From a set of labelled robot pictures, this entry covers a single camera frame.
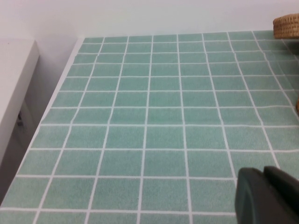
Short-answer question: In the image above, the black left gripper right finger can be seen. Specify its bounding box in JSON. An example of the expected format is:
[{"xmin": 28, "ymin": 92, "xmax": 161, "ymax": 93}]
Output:
[{"xmin": 263, "ymin": 165, "xmax": 299, "ymax": 224}]

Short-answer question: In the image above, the teal white-grid tablecloth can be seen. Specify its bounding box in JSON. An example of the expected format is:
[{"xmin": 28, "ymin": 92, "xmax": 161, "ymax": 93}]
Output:
[{"xmin": 0, "ymin": 30, "xmax": 299, "ymax": 224}]

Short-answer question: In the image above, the white side cabinet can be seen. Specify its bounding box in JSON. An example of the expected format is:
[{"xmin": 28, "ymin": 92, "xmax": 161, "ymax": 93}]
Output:
[{"xmin": 0, "ymin": 38, "xmax": 40, "ymax": 164}]

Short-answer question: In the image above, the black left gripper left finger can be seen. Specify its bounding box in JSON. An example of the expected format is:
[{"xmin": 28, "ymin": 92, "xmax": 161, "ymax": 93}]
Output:
[{"xmin": 235, "ymin": 167, "xmax": 282, "ymax": 224}]

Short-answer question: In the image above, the woven rattan basket lid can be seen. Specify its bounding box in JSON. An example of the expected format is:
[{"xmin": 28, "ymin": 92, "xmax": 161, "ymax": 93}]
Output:
[{"xmin": 272, "ymin": 13, "xmax": 299, "ymax": 40}]

